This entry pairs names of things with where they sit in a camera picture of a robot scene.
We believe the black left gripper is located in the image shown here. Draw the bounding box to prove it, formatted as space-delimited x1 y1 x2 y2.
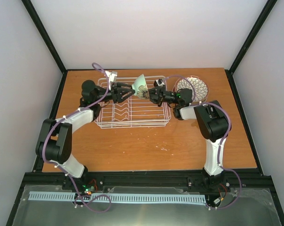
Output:
95 82 135 104

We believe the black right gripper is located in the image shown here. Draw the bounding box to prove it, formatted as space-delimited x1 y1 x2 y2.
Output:
142 85 179 107

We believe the green floral ceramic bowl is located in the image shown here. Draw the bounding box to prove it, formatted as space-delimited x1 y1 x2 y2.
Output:
132 74 150 100

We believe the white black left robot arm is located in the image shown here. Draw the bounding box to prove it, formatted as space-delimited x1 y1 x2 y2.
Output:
36 80 135 190

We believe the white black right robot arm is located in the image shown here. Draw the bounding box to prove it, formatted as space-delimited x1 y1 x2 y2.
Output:
149 85 231 188

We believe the floral patterned plate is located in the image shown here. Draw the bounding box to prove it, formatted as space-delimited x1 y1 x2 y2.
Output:
173 76 209 103

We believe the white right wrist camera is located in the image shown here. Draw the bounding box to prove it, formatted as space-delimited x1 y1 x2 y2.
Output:
154 78 164 87

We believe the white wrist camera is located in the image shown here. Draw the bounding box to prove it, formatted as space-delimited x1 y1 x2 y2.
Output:
154 78 164 87
105 71 118 83

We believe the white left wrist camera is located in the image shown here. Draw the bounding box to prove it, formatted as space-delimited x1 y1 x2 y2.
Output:
105 71 118 83

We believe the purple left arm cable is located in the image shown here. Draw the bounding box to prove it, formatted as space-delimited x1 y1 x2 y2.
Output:
42 62 112 212

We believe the white wire dish rack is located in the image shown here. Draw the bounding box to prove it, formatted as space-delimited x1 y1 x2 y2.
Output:
94 76 172 129

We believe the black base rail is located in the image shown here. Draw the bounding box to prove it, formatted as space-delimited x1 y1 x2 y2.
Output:
22 171 273 189

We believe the black enclosure frame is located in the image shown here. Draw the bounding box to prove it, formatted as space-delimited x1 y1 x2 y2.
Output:
7 0 284 226

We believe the light blue cable duct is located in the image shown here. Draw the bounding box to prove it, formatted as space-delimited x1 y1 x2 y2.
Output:
28 191 206 205

